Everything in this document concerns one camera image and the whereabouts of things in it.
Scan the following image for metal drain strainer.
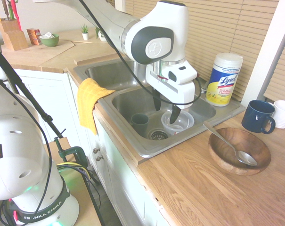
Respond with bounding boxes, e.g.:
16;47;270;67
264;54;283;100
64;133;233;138
148;129;169;140

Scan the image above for white kitchen cabinet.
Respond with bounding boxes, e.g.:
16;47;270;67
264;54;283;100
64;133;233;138
14;68;171;226

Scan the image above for wooden knife block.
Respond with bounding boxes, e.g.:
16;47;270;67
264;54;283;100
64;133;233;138
0;18;29;52

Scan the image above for clear plastic container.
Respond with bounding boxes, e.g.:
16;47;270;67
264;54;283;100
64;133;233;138
161;109;195;136

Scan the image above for brown handled knife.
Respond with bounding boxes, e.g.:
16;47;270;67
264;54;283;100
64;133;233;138
1;0;10;21

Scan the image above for stainless steel double sink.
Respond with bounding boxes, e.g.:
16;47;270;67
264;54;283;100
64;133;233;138
73;57;247;158

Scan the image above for white cup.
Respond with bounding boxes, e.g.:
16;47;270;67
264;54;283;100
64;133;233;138
273;100;285;129

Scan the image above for wide beige window blinds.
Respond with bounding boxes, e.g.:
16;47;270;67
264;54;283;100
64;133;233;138
124;0;279;101

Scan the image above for dark blue mug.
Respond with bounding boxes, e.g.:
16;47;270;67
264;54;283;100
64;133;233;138
241;100;277;135

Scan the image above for small plant in white pot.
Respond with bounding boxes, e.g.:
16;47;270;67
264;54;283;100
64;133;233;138
80;24;90;40

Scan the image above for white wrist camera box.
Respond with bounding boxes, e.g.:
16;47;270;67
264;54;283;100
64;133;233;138
161;60;198;85

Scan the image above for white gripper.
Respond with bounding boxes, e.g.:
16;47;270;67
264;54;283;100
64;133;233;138
146;63;196;125

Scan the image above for green metal clamp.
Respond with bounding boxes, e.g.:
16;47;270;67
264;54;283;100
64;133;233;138
54;137;89;170

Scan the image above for yellow dish cloth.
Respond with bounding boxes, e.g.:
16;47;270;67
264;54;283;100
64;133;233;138
76;78;116;136

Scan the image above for green bowl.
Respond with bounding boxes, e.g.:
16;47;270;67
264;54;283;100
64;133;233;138
39;33;60;47

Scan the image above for black base cable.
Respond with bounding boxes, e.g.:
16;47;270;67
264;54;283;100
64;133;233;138
0;74;54;222

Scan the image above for green handled knife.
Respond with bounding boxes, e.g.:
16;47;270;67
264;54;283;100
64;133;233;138
8;0;15;20

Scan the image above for Lysol wipes canister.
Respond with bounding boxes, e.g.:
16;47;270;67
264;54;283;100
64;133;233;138
205;52;244;107

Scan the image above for grey plastic cup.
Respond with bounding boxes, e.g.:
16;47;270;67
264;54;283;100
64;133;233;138
130;113;149;135

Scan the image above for pink handled knife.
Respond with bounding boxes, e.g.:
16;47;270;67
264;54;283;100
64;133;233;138
10;0;22;31

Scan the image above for bushy plant in white pot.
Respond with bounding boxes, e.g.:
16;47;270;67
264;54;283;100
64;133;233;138
95;27;108;42

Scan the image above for silver metal spoon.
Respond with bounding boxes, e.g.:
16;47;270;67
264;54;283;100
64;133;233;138
203;123;258;167

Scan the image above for plywood board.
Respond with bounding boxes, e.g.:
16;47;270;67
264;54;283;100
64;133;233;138
0;39;76;69

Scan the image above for brown wooden bowl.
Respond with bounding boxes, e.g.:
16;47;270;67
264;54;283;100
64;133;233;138
208;127;272;176

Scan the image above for black tripod stand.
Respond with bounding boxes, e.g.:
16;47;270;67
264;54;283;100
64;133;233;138
0;41;105;226

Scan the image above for bundle of coloured wires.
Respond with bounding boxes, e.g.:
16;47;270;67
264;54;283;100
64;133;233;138
56;161;101;212

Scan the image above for orange cardboard box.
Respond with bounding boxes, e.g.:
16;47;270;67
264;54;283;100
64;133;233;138
26;28;42;46

